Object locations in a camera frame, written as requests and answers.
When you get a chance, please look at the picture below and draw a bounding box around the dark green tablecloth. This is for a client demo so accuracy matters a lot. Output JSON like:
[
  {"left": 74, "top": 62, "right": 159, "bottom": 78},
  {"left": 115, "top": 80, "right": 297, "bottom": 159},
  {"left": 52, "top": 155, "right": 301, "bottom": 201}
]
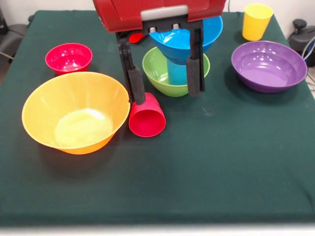
[{"left": 0, "top": 9, "right": 315, "bottom": 226}]

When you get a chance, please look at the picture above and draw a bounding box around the large orange bowl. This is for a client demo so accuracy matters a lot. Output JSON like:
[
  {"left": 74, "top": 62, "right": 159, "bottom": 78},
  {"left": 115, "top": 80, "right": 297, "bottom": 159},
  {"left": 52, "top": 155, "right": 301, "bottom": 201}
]
[{"left": 21, "top": 71, "right": 131, "bottom": 155}]

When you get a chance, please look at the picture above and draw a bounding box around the short crimson cup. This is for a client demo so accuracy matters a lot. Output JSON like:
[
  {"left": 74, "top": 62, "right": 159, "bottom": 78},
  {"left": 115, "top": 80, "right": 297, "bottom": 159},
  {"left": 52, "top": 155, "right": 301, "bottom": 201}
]
[{"left": 128, "top": 92, "right": 167, "bottom": 138}]

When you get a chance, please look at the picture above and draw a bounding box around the green bowl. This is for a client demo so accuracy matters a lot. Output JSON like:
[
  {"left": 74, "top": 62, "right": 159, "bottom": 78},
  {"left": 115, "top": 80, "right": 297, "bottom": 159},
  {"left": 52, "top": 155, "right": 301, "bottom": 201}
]
[{"left": 142, "top": 46, "right": 211, "bottom": 97}]

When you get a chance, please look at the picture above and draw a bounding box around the small crimson bowl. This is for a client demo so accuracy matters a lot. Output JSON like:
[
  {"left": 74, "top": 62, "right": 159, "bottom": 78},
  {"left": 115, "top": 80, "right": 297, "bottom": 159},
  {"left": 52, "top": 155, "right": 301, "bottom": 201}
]
[{"left": 45, "top": 43, "right": 93, "bottom": 76}]

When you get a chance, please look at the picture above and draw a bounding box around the small dark blue bowl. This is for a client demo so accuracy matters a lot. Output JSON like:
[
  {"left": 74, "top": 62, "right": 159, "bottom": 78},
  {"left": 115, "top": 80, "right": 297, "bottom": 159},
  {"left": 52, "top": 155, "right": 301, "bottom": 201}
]
[{"left": 166, "top": 55, "right": 191, "bottom": 66}]

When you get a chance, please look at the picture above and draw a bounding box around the tall red cup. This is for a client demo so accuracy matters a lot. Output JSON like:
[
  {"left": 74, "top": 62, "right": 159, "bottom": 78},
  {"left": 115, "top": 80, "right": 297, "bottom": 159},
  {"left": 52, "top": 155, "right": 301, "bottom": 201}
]
[{"left": 128, "top": 33, "right": 145, "bottom": 44}]

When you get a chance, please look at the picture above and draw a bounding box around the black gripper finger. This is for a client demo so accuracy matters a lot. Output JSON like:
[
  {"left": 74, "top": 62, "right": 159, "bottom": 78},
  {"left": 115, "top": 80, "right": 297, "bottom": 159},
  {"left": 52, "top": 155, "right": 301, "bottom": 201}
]
[{"left": 186, "top": 28, "right": 206, "bottom": 98}]

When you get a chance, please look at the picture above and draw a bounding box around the light blue bowl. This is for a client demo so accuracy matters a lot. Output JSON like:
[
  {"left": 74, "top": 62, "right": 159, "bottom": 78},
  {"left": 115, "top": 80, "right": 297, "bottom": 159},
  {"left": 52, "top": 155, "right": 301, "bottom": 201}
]
[{"left": 149, "top": 15, "right": 223, "bottom": 61}]

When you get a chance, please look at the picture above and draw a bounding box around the purple bowl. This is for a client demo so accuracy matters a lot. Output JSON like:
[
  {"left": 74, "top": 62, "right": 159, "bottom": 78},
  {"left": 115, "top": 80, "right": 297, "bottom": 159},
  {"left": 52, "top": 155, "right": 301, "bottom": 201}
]
[{"left": 231, "top": 41, "right": 308, "bottom": 93}]

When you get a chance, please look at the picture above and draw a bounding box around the tangle of cables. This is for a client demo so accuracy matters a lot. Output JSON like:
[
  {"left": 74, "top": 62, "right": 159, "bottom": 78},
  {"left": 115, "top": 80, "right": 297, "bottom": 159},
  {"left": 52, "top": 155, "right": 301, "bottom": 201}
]
[{"left": 298, "top": 36, "right": 315, "bottom": 86}]

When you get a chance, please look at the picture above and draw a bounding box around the black office chair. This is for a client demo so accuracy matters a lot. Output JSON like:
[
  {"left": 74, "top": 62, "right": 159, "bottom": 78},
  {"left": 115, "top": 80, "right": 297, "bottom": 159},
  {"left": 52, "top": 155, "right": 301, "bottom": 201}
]
[
  {"left": 287, "top": 19, "right": 315, "bottom": 59},
  {"left": 0, "top": 7, "right": 30, "bottom": 59}
]

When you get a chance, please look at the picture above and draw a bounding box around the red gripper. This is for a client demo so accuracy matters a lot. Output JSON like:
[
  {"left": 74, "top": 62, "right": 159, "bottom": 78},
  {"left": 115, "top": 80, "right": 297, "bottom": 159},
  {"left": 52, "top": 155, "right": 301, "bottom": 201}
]
[{"left": 92, "top": 0, "right": 227, "bottom": 105}]

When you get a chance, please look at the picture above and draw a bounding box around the light blue cup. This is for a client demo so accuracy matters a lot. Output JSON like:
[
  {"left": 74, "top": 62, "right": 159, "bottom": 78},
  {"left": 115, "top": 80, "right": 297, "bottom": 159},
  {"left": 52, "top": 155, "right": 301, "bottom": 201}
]
[{"left": 167, "top": 60, "right": 190, "bottom": 86}]

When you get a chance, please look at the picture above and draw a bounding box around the yellow cup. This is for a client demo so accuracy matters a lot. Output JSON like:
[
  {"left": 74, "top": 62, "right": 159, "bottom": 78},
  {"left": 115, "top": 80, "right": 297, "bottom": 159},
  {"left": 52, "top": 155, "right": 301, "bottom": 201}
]
[{"left": 242, "top": 3, "right": 274, "bottom": 42}]

